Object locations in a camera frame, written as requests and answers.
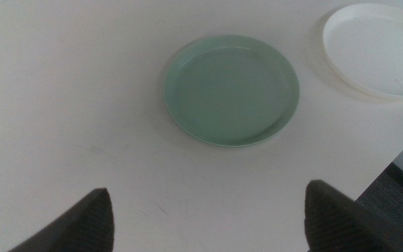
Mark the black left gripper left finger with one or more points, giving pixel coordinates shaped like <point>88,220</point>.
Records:
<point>89,224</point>

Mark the white shallow bowl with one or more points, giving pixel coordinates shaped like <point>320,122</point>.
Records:
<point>376,52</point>

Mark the pale green shallow bowl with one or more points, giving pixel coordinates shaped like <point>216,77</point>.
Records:
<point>229,94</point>

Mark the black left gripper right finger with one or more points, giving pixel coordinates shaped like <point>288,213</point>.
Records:
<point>331,220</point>

